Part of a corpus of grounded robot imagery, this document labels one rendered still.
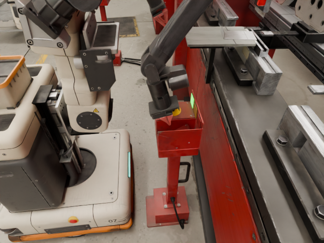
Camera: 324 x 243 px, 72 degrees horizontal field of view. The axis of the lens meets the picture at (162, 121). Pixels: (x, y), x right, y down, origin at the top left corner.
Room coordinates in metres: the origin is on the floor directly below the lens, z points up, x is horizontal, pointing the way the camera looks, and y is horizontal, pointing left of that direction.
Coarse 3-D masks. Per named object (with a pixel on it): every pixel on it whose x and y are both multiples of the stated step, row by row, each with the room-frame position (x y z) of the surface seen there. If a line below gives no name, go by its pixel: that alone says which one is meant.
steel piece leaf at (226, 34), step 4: (224, 32) 0.88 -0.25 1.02; (228, 32) 0.93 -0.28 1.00; (232, 32) 0.93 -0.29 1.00; (236, 32) 0.93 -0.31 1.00; (240, 32) 0.93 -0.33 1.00; (224, 36) 0.87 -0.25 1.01; (228, 36) 0.89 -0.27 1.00; (232, 36) 0.89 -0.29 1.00; (236, 36) 0.89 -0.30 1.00; (240, 36) 0.89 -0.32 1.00; (244, 36) 0.89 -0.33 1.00
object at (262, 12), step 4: (256, 0) 0.94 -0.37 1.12; (268, 0) 0.86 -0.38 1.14; (256, 4) 0.93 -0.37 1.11; (268, 4) 0.86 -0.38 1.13; (256, 8) 0.95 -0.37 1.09; (260, 8) 0.89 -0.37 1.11; (264, 8) 0.86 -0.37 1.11; (268, 8) 0.86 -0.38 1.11; (260, 12) 0.90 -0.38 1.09; (264, 12) 0.86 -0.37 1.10
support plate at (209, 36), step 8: (192, 32) 0.93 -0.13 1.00; (200, 32) 0.93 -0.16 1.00; (208, 32) 0.93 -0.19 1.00; (216, 32) 0.93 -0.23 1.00; (192, 40) 0.85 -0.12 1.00; (200, 40) 0.85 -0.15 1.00; (208, 40) 0.85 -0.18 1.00; (216, 40) 0.85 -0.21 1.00; (224, 40) 0.85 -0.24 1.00; (232, 40) 0.85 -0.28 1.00; (240, 40) 0.85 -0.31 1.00; (248, 40) 0.85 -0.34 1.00
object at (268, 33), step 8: (296, 24) 0.96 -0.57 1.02; (304, 24) 0.93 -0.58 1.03; (264, 32) 0.92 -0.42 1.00; (272, 32) 0.92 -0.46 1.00; (280, 32) 0.92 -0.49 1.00; (288, 32) 0.92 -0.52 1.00; (296, 32) 0.92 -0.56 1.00; (304, 32) 0.88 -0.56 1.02; (312, 32) 0.88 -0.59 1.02; (304, 40) 0.86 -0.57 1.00; (312, 40) 0.86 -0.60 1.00; (320, 40) 0.86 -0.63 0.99
